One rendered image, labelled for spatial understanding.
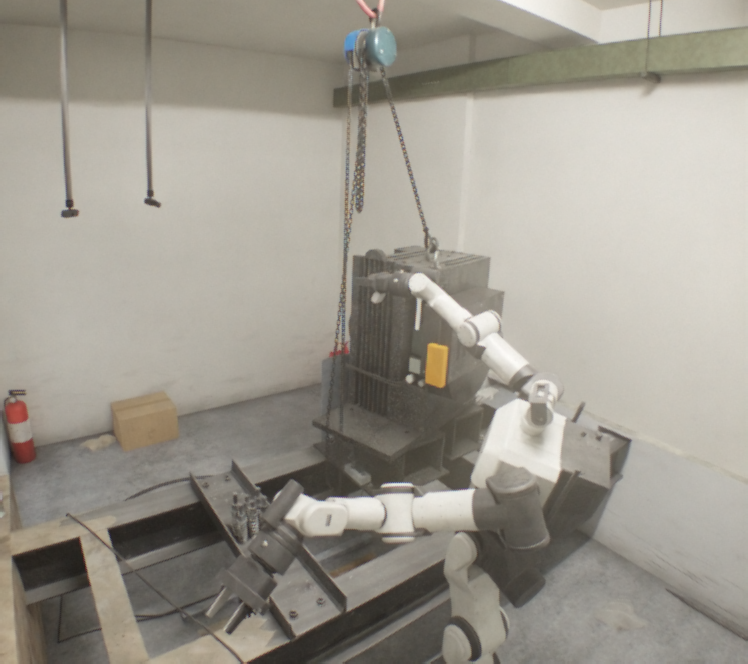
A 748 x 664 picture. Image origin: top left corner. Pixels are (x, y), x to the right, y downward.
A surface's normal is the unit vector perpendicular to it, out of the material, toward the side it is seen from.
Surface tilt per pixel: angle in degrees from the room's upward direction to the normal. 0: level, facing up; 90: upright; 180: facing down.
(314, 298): 90
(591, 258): 90
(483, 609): 73
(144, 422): 90
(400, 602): 90
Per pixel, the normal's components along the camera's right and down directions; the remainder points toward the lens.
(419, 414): -0.64, 0.16
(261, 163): 0.58, 0.21
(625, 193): -0.81, 0.11
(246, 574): -0.21, -0.73
